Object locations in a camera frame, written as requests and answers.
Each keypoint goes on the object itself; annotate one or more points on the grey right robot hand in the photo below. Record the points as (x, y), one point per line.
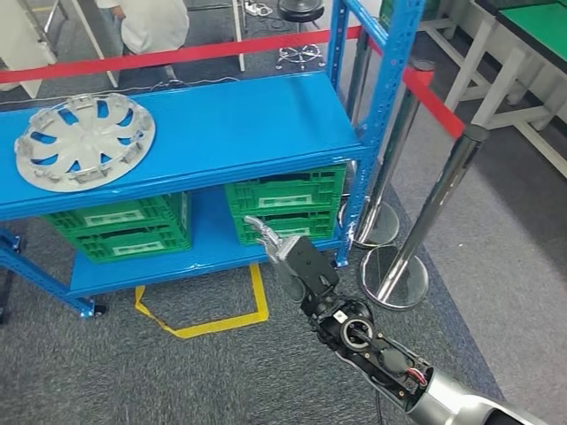
(288, 275)

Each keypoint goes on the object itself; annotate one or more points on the silver plastic hubcap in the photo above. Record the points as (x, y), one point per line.
(79, 143)

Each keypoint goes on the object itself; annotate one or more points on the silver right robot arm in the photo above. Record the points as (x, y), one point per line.
(442, 405)

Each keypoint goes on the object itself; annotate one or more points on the blue metal shelf rack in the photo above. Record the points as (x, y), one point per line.
(239, 123)

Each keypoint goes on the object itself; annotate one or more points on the white workbench with green top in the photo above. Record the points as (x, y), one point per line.
(540, 29)

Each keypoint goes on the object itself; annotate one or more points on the green plastic crate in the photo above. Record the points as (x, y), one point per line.
(71, 222)
(310, 226)
(243, 196)
(168, 245)

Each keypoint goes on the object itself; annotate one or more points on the white desk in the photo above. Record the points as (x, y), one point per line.
(22, 41)
(238, 35)

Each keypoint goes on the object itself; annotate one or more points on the red barrier belt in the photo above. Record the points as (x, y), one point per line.
(436, 107)
(177, 54)

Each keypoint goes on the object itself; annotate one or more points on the black round stool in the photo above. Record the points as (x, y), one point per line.
(301, 7)

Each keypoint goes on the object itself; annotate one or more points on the white power strip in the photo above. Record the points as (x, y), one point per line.
(257, 8)

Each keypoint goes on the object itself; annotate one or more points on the person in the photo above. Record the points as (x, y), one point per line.
(155, 23)

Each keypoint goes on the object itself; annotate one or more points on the chrome stanchion post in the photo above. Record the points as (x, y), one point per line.
(394, 158)
(442, 193)
(358, 76)

